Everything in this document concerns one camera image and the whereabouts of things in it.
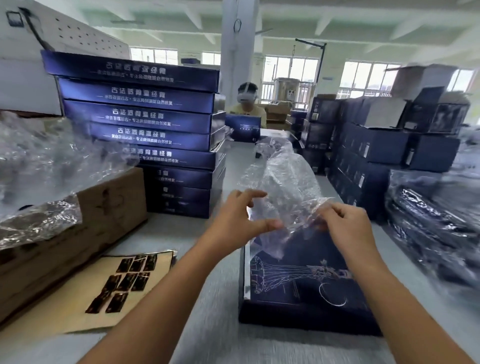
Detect person's left hand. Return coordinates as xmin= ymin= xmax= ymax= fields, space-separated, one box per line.
xmin=209 ymin=189 xmax=284 ymax=260

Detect person's right hand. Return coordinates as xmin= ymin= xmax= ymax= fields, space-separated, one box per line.
xmin=314 ymin=203 xmax=380 ymax=264

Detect clear plastic bag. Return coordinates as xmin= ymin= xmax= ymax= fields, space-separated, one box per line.
xmin=239 ymin=136 xmax=340 ymax=260

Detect person's left forearm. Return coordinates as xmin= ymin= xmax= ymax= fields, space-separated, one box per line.
xmin=77 ymin=240 xmax=241 ymax=364

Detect person's right forearm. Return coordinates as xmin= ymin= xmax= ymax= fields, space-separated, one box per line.
xmin=337 ymin=245 xmax=480 ymax=364

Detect dark blue printed gift box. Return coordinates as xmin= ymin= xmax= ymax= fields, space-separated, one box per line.
xmin=238 ymin=224 xmax=384 ymax=337

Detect pile of dark blue cartons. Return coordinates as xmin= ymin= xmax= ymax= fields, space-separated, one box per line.
xmin=290 ymin=87 xmax=472 ymax=221

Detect dark blue box with stripe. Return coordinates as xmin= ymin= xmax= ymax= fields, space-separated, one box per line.
xmin=224 ymin=114 xmax=262 ymax=143

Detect heap of plastic wrapped boxes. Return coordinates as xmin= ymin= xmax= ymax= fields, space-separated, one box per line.
xmin=384 ymin=168 xmax=480 ymax=291

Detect brown cardboard boxes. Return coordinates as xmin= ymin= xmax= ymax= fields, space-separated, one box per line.
xmin=262 ymin=100 xmax=294 ymax=131

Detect white headset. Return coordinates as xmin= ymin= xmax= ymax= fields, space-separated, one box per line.
xmin=237 ymin=82 xmax=258 ymax=106

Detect grey metal machine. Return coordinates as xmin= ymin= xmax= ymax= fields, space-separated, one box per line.
xmin=275 ymin=77 xmax=301 ymax=104

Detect group of black gold stickers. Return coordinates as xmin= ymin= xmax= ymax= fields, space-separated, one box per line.
xmin=85 ymin=253 xmax=158 ymax=315

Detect stack of dark blue boxes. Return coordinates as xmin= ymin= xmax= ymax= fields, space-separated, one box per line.
xmin=40 ymin=49 xmax=228 ymax=220

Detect black pole stand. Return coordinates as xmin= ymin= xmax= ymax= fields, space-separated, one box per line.
xmin=295 ymin=38 xmax=328 ymax=84

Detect white cardboard box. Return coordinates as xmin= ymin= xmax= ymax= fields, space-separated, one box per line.
xmin=390 ymin=64 xmax=461 ymax=103

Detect brown cardboard carton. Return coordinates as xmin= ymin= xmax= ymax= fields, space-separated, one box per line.
xmin=0 ymin=166 xmax=148 ymax=324

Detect brown cardboard sheet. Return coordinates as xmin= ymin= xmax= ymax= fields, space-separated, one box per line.
xmin=0 ymin=249 xmax=178 ymax=339

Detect pile of clear plastic bags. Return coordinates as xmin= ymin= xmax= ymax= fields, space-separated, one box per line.
xmin=0 ymin=111 xmax=142 ymax=251

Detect white perforated metal cabinet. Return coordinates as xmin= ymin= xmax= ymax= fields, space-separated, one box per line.
xmin=0 ymin=0 xmax=132 ymax=118

